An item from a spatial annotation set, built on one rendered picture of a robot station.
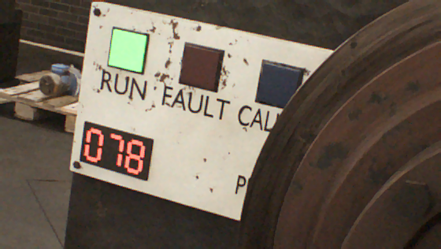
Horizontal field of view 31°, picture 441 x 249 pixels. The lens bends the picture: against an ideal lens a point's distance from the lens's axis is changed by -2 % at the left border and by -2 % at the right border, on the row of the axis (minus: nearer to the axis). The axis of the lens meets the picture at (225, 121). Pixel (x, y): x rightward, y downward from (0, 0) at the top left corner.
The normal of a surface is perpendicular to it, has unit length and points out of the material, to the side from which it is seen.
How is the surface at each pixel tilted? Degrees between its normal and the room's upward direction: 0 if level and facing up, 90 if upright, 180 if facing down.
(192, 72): 90
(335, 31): 90
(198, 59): 90
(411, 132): 90
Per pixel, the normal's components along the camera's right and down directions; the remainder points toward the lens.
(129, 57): -0.36, 0.15
